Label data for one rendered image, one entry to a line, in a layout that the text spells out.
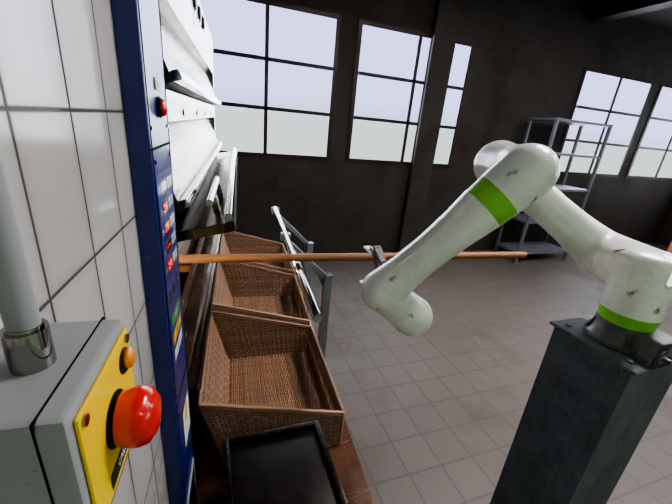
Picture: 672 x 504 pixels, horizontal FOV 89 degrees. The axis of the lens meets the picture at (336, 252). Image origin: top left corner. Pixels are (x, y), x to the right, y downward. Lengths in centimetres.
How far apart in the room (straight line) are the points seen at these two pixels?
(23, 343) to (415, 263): 71
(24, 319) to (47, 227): 13
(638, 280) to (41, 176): 108
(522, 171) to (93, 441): 79
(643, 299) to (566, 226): 24
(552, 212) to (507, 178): 29
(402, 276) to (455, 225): 17
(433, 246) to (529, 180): 24
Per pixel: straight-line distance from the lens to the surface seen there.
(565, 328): 114
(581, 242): 115
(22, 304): 25
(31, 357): 27
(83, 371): 26
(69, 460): 25
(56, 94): 41
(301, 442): 115
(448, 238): 82
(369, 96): 437
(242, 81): 401
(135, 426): 28
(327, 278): 170
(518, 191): 82
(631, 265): 106
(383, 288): 83
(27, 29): 39
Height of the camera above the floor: 166
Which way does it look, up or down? 20 degrees down
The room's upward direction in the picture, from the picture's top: 6 degrees clockwise
